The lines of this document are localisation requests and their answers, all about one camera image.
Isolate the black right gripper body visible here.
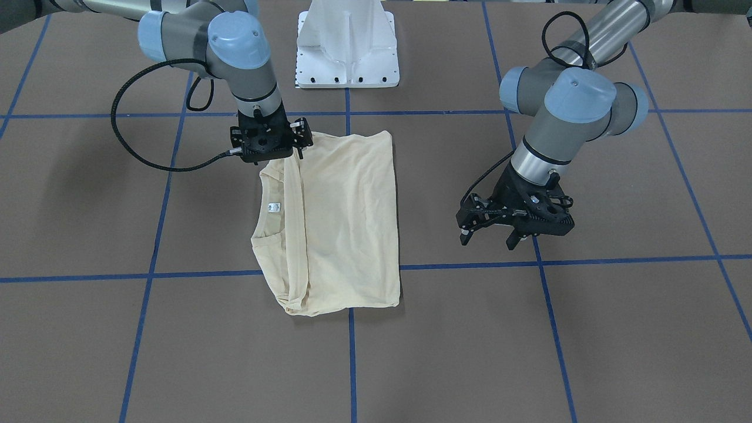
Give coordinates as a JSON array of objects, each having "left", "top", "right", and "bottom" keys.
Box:
[{"left": 229, "top": 105, "right": 295, "bottom": 163}]

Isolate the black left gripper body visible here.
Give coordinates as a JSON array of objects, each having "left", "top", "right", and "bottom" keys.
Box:
[{"left": 470, "top": 160, "right": 575, "bottom": 236}]

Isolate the cream long-sleeve printed shirt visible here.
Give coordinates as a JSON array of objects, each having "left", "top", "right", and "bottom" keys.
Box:
[{"left": 251, "top": 131, "right": 401, "bottom": 317}]

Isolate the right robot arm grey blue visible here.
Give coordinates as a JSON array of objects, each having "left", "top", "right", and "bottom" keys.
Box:
[{"left": 1, "top": 1, "right": 313, "bottom": 164}]

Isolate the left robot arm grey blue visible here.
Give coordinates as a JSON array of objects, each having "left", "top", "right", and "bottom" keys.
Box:
[{"left": 456, "top": 1, "right": 750, "bottom": 250}]

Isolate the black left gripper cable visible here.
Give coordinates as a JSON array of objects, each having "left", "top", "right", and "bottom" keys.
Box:
[{"left": 461, "top": 152, "right": 515, "bottom": 206}]

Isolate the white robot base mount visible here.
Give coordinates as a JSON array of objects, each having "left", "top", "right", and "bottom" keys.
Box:
[{"left": 295, "top": 1, "right": 400, "bottom": 89}]

